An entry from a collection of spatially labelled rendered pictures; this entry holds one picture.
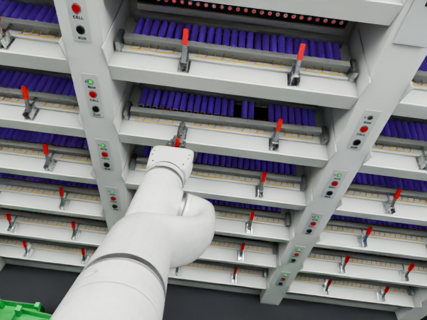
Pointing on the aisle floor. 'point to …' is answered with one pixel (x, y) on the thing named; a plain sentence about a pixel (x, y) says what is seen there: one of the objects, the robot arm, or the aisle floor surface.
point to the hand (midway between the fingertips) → (177, 143)
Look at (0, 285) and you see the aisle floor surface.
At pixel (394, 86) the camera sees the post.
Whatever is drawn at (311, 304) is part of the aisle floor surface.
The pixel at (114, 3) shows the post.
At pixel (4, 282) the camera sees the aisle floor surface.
